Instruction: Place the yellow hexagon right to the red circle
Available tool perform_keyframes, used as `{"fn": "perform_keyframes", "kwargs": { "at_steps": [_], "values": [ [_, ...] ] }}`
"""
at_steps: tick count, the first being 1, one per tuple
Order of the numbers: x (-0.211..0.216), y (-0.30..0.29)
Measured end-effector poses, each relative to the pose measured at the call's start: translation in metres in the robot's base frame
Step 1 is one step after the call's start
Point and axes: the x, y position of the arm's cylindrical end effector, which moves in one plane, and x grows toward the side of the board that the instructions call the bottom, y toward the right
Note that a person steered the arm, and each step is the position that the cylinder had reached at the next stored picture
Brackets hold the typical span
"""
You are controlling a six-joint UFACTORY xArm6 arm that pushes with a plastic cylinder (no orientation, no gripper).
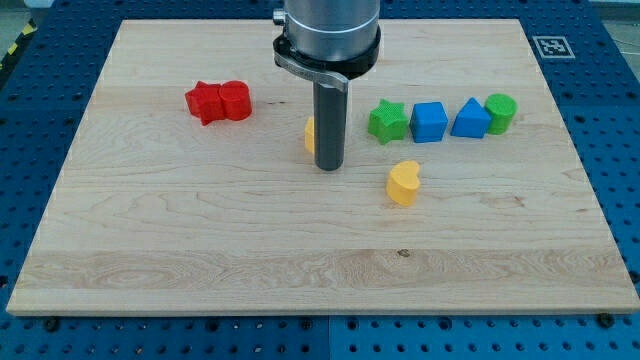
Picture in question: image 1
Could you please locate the green circle block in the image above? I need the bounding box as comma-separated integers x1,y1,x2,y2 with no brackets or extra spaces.
484,93,518,135

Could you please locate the yellow heart block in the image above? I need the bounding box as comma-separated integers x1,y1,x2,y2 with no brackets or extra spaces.
386,160,421,206

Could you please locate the blue cube block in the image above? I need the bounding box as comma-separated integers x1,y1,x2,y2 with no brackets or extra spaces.
409,102,448,143

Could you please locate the white fiducial marker tag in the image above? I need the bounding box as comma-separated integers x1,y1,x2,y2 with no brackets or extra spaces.
532,36,575,59

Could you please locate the yellow hexagon block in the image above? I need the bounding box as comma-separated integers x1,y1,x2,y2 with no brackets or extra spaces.
304,116,315,154

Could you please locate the green star block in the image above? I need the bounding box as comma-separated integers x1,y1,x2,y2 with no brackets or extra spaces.
367,99,409,145

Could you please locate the red star block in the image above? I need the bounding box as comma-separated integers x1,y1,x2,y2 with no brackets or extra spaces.
185,81,226,126

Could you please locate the red circle block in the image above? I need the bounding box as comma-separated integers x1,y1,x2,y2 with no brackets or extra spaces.
219,80,252,121

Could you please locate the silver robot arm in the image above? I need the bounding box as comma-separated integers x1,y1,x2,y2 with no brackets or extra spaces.
273,0,382,171

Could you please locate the blue triangle block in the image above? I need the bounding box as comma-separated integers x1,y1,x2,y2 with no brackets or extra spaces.
450,98,491,139

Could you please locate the wooden board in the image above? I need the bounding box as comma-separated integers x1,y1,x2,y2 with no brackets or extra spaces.
7,19,639,316

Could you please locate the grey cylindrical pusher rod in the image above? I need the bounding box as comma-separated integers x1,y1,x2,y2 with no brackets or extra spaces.
313,83,348,171

